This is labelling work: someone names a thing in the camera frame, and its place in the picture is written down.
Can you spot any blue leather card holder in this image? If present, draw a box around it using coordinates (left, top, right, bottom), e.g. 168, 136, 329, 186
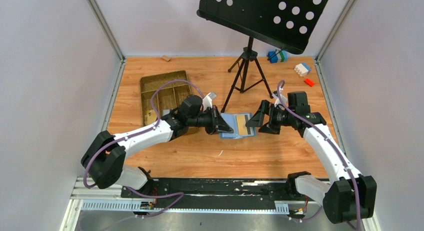
219, 112, 257, 140

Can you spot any silver credit card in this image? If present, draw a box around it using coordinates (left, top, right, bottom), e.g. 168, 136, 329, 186
162, 109, 172, 117

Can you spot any gold credit card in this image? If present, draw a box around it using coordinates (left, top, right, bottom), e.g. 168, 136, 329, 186
143, 109, 157, 126

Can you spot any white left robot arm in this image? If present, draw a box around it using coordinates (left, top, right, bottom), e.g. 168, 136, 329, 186
81, 95, 234, 190

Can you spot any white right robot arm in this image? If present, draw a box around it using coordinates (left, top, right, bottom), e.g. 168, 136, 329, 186
246, 91, 377, 224

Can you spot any red toy block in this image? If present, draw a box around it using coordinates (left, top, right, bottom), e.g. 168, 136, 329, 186
304, 78, 315, 87

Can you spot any white blue toy block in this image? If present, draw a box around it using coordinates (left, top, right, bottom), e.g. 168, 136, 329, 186
294, 62, 312, 77

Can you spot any woven compartment tray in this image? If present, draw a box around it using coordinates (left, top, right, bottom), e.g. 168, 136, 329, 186
139, 70, 195, 126

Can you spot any blue green toy block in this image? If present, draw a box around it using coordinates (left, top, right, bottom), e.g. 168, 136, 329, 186
267, 50, 289, 64

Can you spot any small wooden block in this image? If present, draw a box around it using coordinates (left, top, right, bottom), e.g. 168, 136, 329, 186
161, 55, 172, 62

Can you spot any black music stand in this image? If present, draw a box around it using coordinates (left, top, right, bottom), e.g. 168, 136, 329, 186
196, 0, 329, 93

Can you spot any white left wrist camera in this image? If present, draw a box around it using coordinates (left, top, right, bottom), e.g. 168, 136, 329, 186
202, 92, 217, 111

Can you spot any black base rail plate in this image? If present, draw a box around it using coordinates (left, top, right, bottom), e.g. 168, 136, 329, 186
139, 177, 312, 211

